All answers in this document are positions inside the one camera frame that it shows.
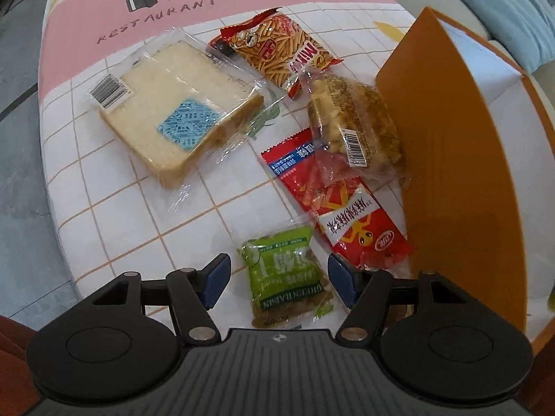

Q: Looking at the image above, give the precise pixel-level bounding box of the light blue pillow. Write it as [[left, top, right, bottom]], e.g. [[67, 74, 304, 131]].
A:
[[434, 0, 555, 74]]

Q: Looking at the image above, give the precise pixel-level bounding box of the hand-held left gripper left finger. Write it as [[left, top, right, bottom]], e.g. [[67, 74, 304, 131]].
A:
[[82, 252, 232, 343]]

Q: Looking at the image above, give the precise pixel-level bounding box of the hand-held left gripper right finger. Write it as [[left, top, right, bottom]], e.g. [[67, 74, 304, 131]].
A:
[[327, 252, 474, 343]]

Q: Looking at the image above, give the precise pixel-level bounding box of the pink and white printed tablecloth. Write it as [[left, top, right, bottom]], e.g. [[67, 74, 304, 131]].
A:
[[39, 0, 555, 344]]

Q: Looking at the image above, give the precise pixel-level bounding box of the wrapped white bread slice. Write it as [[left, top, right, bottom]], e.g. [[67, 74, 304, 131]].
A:
[[89, 26, 287, 214]]

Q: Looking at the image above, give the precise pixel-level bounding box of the red potato stick snack packet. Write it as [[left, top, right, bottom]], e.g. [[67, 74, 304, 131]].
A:
[[208, 7, 343, 101]]

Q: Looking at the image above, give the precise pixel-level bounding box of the clear packet of biscuits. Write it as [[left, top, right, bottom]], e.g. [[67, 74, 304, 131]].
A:
[[299, 69, 412, 192]]

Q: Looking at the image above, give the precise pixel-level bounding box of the red spicy snack packet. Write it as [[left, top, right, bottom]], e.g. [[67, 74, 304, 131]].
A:
[[260, 127, 415, 272]]

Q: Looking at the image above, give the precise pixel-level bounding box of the grey green sofa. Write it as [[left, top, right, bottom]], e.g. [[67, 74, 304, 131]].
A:
[[347, 0, 555, 96]]

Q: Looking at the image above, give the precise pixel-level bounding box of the reddish brown seat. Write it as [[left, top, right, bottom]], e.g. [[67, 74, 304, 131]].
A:
[[0, 314, 41, 416]]

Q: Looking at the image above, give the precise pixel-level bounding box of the green raisin packet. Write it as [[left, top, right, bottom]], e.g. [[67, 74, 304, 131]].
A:
[[236, 223, 336, 331]]

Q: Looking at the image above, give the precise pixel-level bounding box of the orange cardboard box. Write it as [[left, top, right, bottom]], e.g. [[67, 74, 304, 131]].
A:
[[375, 6, 555, 344]]

